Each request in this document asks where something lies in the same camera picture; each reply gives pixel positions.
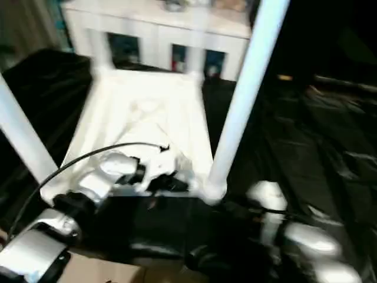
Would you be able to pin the white plastic table top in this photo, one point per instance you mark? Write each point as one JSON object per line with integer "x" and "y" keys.
{"x": 141, "y": 103}

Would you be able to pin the white plastic table leg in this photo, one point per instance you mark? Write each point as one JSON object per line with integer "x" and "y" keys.
{"x": 101, "y": 50}
{"x": 244, "y": 88}
{"x": 20, "y": 123}
{"x": 195, "y": 50}

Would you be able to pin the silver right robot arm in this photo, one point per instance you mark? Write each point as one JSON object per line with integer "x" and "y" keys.
{"x": 312, "y": 238}

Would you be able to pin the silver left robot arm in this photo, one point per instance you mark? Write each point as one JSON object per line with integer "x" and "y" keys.
{"x": 97, "y": 179}

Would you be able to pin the black mat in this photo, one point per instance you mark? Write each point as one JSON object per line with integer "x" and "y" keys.
{"x": 309, "y": 132}

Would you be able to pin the small yellow label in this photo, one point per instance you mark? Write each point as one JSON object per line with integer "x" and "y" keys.
{"x": 285, "y": 77}

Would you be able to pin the white cabinet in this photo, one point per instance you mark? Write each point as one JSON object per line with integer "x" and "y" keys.
{"x": 153, "y": 26}

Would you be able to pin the grey curtain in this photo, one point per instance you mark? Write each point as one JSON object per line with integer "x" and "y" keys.
{"x": 26, "y": 23}

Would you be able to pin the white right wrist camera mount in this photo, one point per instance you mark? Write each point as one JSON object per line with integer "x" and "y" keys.
{"x": 266, "y": 194}

